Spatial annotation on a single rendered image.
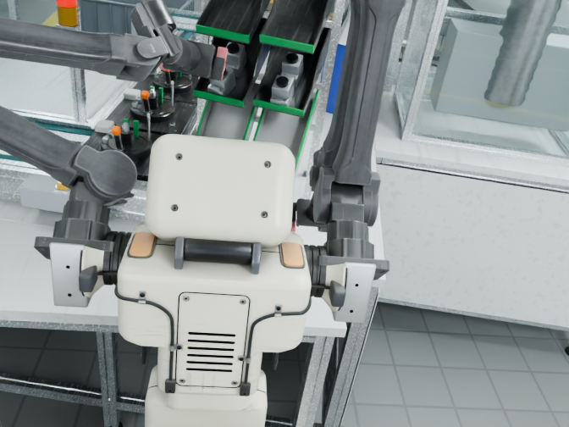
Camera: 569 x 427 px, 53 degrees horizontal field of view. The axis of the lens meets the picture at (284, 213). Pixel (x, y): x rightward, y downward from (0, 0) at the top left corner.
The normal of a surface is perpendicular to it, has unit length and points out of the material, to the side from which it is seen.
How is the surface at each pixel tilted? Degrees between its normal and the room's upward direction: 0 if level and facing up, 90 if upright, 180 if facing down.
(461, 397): 0
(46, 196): 90
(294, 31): 25
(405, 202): 90
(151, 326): 82
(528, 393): 0
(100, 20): 90
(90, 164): 44
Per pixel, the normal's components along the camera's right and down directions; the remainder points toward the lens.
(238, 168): 0.12, -0.14
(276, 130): -0.10, -0.22
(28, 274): 0.12, -0.82
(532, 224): -0.09, 0.54
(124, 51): 0.54, -0.21
